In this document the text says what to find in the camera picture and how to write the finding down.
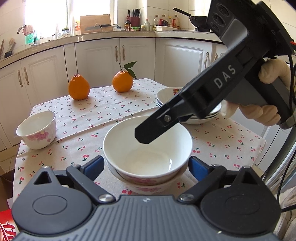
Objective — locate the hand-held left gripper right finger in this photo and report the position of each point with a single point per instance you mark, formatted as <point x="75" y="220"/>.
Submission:
<point x="198" y="168"/>

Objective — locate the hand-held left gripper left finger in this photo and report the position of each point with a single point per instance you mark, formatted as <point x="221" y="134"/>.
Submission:
<point x="94" y="165"/>

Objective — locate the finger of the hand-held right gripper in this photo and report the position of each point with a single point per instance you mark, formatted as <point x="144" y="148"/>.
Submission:
<point x="152" y="129"/>

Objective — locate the white pink-flower bowl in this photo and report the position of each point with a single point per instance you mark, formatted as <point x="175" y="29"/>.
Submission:
<point x="148" y="160"/>
<point x="148" y="188"/>
<point x="37" y="129"/>

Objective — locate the person's right hand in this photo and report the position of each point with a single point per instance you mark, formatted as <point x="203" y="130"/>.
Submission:
<point x="275" y="68"/>

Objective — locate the small white fruit-print plate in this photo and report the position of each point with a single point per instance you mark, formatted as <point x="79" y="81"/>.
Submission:
<point x="167" y="95"/>

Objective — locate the cherry-print tablecloth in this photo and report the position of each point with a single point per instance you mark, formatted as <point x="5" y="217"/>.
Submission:
<point x="81" y="129"/>

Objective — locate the orange with green leaves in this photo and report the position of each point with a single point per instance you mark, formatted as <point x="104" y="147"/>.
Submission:
<point x="122" y="82"/>

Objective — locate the black wok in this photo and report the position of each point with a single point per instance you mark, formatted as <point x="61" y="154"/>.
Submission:
<point x="200" y="20"/>

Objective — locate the condiment bottle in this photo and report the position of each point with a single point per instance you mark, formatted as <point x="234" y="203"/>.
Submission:
<point x="156" y="20"/>
<point x="176" y="22"/>
<point x="164" y="20"/>
<point x="170" y="22"/>

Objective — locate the orange without leaves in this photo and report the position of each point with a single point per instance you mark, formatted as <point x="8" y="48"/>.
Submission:
<point x="79" y="89"/>

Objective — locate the silver appliance door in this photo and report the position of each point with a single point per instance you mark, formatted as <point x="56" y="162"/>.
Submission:
<point x="277" y="148"/>

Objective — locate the white kitchen cabinets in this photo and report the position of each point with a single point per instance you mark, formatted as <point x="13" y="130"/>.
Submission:
<point x="97" y="58"/>

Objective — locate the clear glass bottle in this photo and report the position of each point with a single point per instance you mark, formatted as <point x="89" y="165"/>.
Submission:
<point x="146" y="25"/>

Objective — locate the green-lid container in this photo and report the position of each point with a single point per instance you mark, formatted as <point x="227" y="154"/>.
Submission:
<point x="135" y="28"/>

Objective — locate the white knitted cloth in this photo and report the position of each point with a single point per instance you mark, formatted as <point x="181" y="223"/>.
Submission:
<point x="289" y="222"/>

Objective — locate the red box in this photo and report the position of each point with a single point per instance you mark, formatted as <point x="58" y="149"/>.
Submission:
<point x="5" y="224"/>

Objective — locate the white packet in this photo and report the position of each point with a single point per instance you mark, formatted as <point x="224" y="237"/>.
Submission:
<point x="118" y="27"/>

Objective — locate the dark sauce bottle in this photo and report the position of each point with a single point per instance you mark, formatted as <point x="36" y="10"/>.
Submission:
<point x="128" y="24"/>

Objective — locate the red knife block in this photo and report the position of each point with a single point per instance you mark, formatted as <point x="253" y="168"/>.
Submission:
<point x="134" y="20"/>

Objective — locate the beige kitchen countertop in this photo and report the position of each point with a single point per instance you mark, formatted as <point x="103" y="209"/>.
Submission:
<point x="92" y="36"/>

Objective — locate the kitchen knife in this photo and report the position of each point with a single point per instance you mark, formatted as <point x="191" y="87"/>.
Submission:
<point x="98" y="27"/>

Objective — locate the wooden cutting board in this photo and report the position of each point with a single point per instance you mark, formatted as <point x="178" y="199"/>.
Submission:
<point x="94" y="19"/>

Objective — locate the glass jar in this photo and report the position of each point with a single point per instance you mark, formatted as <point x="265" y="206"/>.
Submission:
<point x="64" y="33"/>

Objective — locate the green dish soap bottle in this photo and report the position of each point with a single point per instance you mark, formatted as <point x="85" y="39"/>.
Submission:
<point x="30" y="39"/>

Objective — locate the pink cloth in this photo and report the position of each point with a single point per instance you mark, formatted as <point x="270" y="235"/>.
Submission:
<point x="29" y="29"/>

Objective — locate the metal faucet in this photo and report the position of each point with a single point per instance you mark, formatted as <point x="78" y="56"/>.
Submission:
<point x="20" y="29"/>

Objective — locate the kitchen window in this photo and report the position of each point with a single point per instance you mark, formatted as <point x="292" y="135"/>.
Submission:
<point x="46" y="14"/>

